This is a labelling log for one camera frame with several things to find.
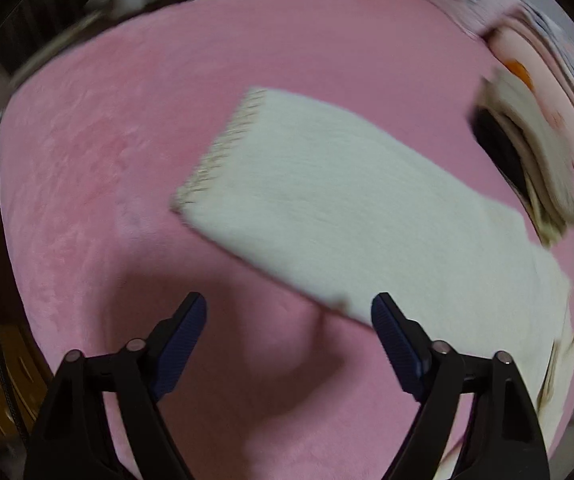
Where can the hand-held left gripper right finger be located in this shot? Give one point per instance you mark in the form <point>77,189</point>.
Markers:
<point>397,350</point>

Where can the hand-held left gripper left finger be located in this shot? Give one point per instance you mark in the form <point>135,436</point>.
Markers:
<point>179,345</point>

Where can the white fluffy garment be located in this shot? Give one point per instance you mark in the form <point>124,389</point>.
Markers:
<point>342,200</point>

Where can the pink plush bed blanket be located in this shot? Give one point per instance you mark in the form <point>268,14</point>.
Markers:
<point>117,170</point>

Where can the black folded garment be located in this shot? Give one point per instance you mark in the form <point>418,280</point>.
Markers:
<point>499,145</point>

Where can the beige folded garment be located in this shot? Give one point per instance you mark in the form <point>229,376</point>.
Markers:
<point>537,145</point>

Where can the pink printed folded quilt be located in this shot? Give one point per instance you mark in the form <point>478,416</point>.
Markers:
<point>557,40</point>

